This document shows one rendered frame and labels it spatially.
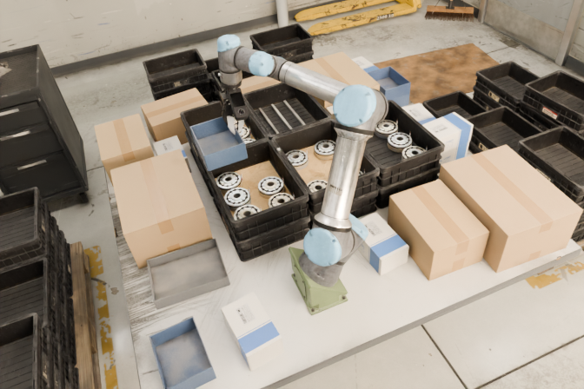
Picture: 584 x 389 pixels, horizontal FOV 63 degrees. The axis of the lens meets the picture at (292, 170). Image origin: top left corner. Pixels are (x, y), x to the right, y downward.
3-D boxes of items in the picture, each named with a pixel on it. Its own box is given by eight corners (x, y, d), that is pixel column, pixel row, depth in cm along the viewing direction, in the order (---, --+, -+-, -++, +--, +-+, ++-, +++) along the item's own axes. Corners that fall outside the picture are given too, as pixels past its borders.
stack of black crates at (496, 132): (540, 187, 277) (557, 141, 255) (498, 204, 270) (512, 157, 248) (494, 149, 306) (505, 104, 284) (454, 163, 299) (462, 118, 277)
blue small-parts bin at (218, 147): (248, 158, 171) (244, 142, 167) (208, 171, 168) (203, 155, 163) (231, 129, 186) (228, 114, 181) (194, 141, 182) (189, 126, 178)
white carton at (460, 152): (447, 143, 226) (450, 128, 221) (466, 156, 218) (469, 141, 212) (414, 159, 220) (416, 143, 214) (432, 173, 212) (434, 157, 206)
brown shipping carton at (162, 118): (201, 112, 263) (195, 87, 253) (215, 132, 248) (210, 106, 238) (149, 130, 254) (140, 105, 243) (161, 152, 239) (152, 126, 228)
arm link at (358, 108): (350, 263, 150) (391, 91, 141) (332, 275, 137) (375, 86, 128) (316, 250, 156) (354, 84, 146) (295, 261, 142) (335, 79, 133)
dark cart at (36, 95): (96, 204, 317) (38, 87, 258) (23, 227, 306) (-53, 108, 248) (89, 154, 360) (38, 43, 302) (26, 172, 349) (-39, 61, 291)
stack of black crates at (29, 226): (74, 298, 244) (36, 240, 214) (11, 319, 236) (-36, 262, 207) (70, 243, 272) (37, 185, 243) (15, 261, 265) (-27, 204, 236)
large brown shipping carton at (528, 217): (566, 247, 176) (583, 209, 163) (496, 273, 170) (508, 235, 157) (496, 181, 205) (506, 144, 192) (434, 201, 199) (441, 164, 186)
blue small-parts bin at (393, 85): (409, 94, 249) (410, 82, 244) (384, 102, 245) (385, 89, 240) (389, 77, 263) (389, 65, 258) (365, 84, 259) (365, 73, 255)
